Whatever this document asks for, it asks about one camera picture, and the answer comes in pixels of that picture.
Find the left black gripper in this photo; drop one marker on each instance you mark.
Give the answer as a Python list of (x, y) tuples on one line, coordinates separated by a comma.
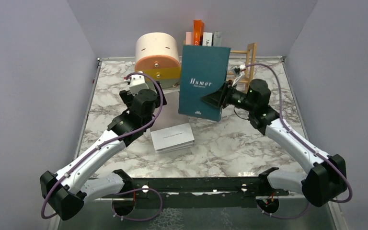
[(128, 97)]

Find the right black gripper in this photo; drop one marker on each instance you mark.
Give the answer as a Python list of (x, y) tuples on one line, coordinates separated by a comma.
[(221, 97)]

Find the dark teal book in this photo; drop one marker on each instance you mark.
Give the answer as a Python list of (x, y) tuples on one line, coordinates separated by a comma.
[(196, 108)]

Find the grey white cover book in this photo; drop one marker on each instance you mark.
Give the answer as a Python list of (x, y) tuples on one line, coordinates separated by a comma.
[(171, 129)]

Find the grey landscape cover book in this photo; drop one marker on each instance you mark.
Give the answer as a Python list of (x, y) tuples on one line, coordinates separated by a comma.
[(217, 38)]

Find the pink flower cover book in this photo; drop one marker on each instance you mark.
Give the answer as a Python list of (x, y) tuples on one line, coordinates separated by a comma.
[(189, 38)]

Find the orange fashion show book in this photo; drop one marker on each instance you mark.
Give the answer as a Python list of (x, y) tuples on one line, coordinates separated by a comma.
[(198, 31)]

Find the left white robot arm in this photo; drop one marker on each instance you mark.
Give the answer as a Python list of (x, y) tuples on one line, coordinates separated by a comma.
[(66, 191)]

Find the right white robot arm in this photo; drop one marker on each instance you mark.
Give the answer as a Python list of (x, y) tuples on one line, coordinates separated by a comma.
[(324, 176)]

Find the bottom stacked books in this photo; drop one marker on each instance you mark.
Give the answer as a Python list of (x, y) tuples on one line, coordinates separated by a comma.
[(175, 148)]

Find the cream and orange bread box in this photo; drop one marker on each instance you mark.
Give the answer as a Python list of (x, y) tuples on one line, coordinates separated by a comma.
[(157, 56)]

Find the wooden book rack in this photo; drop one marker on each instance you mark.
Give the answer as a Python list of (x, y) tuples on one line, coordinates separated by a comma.
[(247, 63)]

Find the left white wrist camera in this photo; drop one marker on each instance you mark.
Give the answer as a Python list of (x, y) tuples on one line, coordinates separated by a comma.
[(136, 82)]

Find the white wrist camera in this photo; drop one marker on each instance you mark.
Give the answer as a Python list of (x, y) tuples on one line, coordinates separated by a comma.
[(238, 72), (136, 82)]

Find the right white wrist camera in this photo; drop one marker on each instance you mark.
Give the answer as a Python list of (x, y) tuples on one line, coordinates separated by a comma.
[(238, 72)]

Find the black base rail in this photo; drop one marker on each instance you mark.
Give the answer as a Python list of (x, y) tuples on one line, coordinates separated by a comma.
[(201, 192)]

